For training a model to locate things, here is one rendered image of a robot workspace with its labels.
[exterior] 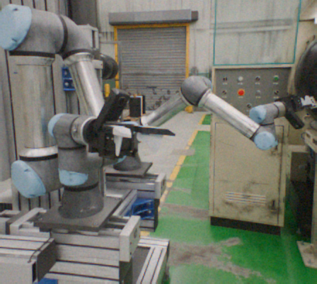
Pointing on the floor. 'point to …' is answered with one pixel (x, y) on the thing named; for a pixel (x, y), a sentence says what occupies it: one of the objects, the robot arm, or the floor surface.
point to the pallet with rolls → (136, 108)
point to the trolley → (110, 64)
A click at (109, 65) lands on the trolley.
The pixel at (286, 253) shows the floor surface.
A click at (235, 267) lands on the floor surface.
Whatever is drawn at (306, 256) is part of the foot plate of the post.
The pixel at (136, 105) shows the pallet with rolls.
